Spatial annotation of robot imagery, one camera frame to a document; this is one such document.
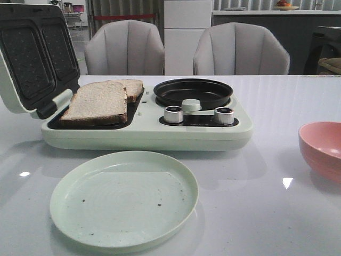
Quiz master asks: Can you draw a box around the white bread slice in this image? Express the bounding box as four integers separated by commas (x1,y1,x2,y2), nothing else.
109,79,143,103
60,82,127,125

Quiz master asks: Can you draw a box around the breakfast maker hinged lid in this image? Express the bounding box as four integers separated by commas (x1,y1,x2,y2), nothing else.
1,3,80,119

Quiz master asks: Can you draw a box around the pink bowl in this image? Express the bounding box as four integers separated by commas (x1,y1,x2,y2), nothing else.
298,122,340,183

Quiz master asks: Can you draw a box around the light green breakfast maker base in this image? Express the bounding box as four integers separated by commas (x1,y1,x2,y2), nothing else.
42,81,253,151

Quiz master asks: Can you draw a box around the left silver control knob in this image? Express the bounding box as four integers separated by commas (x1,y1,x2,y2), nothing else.
163,106,183,124

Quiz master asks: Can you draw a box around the silver control knob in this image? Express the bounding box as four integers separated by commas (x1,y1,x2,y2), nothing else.
213,107,234,125
163,106,183,124

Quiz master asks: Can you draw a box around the round black frying pan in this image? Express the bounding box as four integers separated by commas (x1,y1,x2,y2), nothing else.
153,78,233,110

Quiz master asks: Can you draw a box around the right silver control knob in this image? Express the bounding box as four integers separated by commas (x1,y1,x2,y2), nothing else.
213,107,234,125

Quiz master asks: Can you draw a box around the light green round plate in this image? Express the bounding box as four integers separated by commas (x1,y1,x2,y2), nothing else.
50,151,199,253

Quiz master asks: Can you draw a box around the left grey upholstered chair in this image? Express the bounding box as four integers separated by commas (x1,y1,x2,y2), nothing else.
85,20,165,75

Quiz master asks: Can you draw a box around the grey upholstered chair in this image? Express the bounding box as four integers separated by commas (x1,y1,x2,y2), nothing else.
85,20,165,75
193,22,290,75

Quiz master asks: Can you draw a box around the right grey upholstered chair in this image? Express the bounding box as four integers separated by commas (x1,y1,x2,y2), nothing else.
193,22,290,75

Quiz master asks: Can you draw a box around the white refrigerator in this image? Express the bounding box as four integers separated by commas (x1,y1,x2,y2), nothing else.
164,1,213,75

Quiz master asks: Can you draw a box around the grey kitchen counter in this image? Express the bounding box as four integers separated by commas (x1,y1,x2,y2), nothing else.
212,10,340,75

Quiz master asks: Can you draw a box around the fruit plate on counter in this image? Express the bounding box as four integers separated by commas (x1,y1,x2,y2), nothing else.
274,0,299,11

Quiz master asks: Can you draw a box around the dark appliance at right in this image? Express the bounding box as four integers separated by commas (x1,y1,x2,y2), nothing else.
304,26,340,75

